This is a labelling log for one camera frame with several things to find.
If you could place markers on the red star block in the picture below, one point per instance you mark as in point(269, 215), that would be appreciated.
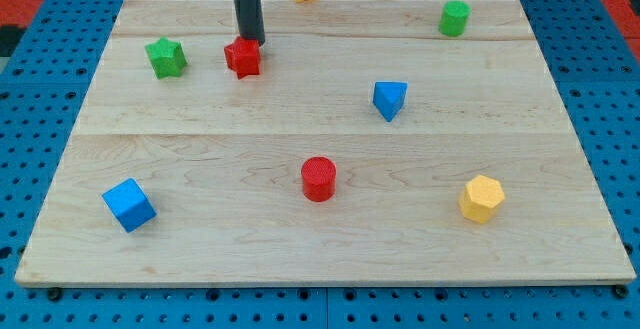
point(243, 57)

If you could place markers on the green star block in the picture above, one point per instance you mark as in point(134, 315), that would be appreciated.
point(166, 57)

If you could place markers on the red cylinder block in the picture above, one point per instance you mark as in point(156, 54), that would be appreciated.
point(318, 179)

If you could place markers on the blue triangle block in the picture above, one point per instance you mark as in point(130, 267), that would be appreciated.
point(389, 97)

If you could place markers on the light wooden board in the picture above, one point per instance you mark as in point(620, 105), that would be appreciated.
point(368, 150)

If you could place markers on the yellow hexagon block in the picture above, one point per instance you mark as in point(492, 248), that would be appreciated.
point(481, 199)

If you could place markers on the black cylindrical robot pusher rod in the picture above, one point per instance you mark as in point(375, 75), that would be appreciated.
point(249, 17)

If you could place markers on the green cylinder block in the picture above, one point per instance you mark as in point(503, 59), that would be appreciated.
point(454, 17)

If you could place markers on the blue cube block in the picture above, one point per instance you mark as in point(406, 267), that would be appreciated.
point(129, 205)

